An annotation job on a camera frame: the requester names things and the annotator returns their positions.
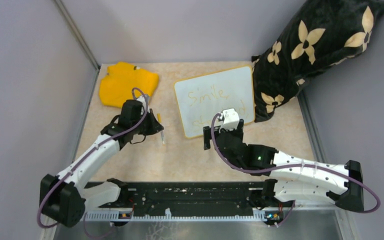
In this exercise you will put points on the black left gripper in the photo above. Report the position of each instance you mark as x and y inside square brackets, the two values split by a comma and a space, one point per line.
[155, 126]

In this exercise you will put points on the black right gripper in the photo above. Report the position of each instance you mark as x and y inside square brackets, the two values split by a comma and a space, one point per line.
[238, 132]

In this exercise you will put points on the yellow framed whiteboard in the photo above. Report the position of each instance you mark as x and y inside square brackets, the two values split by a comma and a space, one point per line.
[199, 98]

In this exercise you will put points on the white whiteboard marker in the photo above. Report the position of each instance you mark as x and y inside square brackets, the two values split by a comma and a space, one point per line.
[162, 137]

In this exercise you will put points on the yellow marker cap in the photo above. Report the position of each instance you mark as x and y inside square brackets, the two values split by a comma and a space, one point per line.
[159, 118]

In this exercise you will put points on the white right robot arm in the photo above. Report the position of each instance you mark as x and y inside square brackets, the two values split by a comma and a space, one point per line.
[292, 178]

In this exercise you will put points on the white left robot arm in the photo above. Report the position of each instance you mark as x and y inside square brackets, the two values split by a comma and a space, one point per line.
[65, 197]

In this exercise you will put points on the yellow folded cloth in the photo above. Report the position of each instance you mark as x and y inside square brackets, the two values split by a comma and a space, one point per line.
[116, 86]

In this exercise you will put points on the black floral pillow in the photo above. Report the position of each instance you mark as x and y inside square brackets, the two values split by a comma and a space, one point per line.
[321, 35]

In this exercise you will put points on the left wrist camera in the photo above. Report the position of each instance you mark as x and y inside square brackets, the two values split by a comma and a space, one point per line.
[144, 99]

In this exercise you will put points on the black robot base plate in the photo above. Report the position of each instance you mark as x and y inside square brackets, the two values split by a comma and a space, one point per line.
[198, 199]

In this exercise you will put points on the aluminium frame rail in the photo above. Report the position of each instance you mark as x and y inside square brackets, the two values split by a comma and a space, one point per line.
[267, 215]

